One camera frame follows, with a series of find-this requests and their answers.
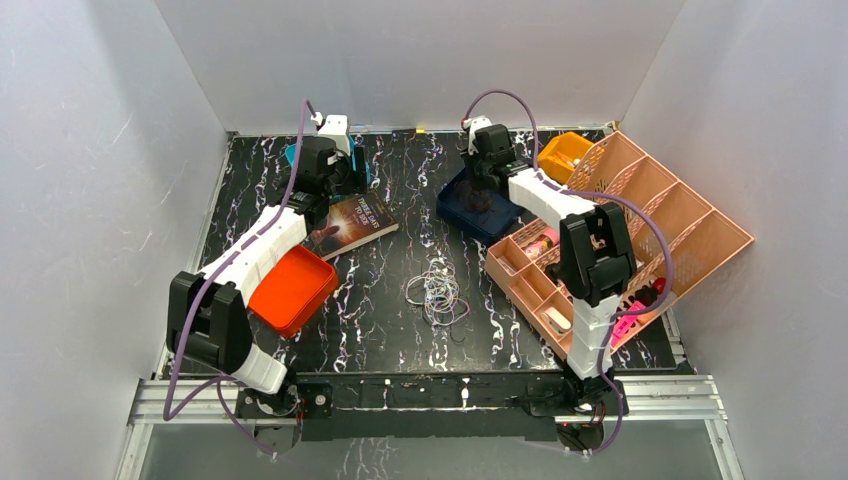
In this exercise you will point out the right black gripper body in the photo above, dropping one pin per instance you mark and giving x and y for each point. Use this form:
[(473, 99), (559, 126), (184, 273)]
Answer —
[(478, 167)]

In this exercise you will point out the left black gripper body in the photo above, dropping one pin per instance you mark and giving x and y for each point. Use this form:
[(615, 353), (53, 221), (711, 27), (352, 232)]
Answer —
[(354, 168)]

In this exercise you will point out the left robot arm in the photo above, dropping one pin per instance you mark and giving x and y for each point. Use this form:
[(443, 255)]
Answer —
[(267, 272)]

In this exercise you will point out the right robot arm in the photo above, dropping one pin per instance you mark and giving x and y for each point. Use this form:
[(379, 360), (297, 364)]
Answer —
[(570, 292)]

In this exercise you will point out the paperback book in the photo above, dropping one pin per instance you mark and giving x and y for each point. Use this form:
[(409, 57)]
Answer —
[(352, 223)]

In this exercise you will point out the teal plastic bin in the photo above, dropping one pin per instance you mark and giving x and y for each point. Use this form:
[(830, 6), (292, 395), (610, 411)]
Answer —
[(313, 168)]

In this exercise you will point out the dark blue plastic bin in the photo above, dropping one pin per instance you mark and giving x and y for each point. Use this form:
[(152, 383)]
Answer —
[(485, 216)]

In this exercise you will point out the yellow plastic bin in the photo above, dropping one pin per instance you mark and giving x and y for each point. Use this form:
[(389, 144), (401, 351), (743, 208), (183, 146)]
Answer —
[(561, 156)]

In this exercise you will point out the orange plastic bin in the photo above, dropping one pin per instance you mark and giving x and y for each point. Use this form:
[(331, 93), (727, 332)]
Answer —
[(293, 291)]

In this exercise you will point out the red black small tool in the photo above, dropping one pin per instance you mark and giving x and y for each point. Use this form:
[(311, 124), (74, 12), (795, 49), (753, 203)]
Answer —
[(649, 293)]

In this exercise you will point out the pink desk organizer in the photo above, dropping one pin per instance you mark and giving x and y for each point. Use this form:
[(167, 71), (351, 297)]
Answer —
[(701, 238)]

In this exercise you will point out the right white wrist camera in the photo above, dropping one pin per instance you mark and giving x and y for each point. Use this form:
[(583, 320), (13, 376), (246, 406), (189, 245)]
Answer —
[(471, 126)]

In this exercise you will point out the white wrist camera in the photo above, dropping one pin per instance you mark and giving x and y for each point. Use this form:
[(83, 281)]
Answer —
[(334, 127), (471, 126)]

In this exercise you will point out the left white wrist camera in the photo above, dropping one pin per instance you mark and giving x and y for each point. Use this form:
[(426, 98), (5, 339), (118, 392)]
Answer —
[(334, 127)]

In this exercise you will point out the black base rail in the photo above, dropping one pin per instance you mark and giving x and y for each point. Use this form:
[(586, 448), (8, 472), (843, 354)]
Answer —
[(536, 405)]

